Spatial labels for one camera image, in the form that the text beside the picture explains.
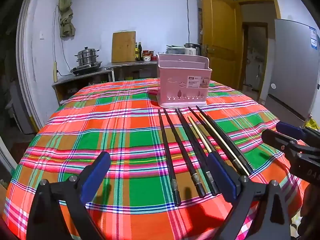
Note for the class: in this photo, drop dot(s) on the tall metal table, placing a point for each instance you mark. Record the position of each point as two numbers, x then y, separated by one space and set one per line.
130 65

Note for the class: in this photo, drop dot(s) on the white plastic container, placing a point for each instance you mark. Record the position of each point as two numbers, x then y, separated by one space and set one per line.
175 50

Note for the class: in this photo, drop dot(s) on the yellow wooden door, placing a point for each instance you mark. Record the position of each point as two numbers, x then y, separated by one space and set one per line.
220 30

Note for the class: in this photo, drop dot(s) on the wooden cutting board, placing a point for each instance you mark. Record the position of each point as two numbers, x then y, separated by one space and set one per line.
123 47

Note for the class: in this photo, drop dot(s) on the yellow plastic bag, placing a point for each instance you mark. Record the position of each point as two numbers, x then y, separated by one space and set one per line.
312 124

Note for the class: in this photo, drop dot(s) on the person's right hand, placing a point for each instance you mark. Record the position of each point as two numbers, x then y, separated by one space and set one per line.
312 202

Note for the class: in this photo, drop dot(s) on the white electric kettle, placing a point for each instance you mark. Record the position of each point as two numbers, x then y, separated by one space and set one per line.
191 49

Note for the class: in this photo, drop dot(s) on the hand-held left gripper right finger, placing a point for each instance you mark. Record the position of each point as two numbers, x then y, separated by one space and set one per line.
222 177

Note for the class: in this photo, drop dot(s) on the pink utensil basket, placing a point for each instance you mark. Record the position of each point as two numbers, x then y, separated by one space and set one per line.
175 80

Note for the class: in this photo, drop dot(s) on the silver refrigerator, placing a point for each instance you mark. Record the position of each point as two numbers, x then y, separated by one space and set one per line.
292 67

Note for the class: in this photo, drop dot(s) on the steel steamer pot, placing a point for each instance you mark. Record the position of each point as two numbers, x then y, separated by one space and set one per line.
86 56

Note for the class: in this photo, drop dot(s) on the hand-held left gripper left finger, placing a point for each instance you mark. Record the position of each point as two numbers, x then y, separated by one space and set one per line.
96 177

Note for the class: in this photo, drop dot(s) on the narrow wall hanging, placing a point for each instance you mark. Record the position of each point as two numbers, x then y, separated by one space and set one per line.
199 22

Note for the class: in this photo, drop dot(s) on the low metal table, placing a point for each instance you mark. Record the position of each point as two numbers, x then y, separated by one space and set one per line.
82 78

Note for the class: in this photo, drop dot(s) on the yellow power strip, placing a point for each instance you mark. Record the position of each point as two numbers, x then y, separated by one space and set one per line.
55 71

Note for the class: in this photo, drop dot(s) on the yellow door frame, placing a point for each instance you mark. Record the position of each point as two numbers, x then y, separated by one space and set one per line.
260 0

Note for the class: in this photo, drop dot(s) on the bamboo chopstick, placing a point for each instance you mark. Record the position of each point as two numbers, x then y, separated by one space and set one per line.
225 145
200 133

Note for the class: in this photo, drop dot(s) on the plaid tablecloth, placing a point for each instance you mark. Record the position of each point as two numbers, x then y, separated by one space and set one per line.
125 140

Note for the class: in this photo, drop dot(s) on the dark oil bottle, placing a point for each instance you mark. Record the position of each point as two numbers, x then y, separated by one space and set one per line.
140 51
136 52

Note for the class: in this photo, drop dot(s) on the induction cooker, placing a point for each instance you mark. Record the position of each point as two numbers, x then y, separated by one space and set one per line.
86 68

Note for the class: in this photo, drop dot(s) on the green curtain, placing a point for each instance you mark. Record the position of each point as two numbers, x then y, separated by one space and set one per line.
66 15

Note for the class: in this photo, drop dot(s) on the white arched doorway frame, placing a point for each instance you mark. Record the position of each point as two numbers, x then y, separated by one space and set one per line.
27 67

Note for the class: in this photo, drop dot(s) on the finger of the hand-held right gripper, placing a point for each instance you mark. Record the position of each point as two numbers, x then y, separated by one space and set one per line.
290 130
277 140

